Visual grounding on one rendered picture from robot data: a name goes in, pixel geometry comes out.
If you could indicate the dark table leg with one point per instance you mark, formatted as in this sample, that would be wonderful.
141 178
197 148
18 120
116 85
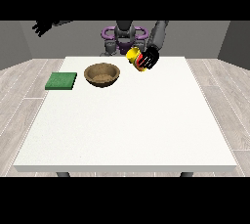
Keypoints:
63 174
187 174

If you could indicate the brown wooden bowl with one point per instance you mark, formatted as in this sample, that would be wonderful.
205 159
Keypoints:
102 75

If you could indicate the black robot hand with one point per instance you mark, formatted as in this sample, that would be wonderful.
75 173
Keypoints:
151 57
42 27

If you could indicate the grey robot trunk purple rings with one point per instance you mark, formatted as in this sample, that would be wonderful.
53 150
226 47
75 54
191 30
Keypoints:
124 40

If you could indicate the green square pad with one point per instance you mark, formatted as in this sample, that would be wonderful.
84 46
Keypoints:
61 80

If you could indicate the yellow cup with melon print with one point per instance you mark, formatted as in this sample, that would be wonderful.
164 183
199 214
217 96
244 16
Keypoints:
133 55

